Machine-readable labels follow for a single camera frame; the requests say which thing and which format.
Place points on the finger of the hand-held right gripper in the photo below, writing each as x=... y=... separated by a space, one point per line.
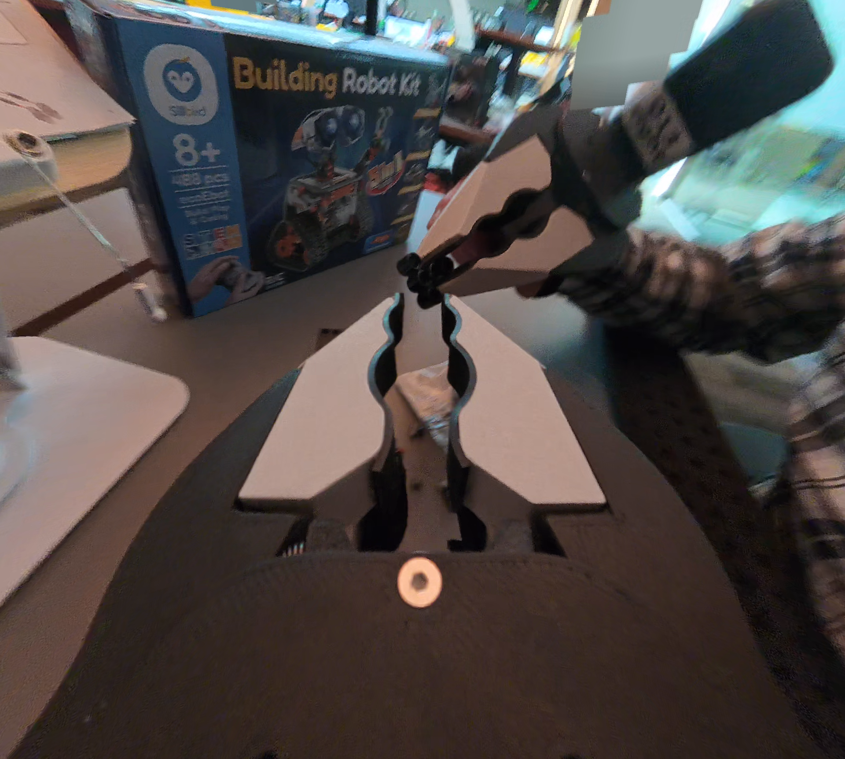
x=502 y=184
x=528 y=250

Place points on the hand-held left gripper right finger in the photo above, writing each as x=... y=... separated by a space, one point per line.
x=528 y=442

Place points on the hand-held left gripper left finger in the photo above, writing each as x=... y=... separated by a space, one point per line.
x=317 y=442

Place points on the black multi-hole connector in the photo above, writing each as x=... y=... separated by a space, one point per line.
x=429 y=275

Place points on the clear plastic parts bag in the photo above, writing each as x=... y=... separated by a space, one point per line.
x=429 y=402

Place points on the blue robot kit box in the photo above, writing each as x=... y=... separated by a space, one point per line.
x=297 y=164

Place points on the black studded mat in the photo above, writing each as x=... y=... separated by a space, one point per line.
x=726 y=508

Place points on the white book stand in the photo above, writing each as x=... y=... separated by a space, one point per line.
x=79 y=409

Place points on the person's plaid clothing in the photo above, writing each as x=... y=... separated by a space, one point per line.
x=818 y=475

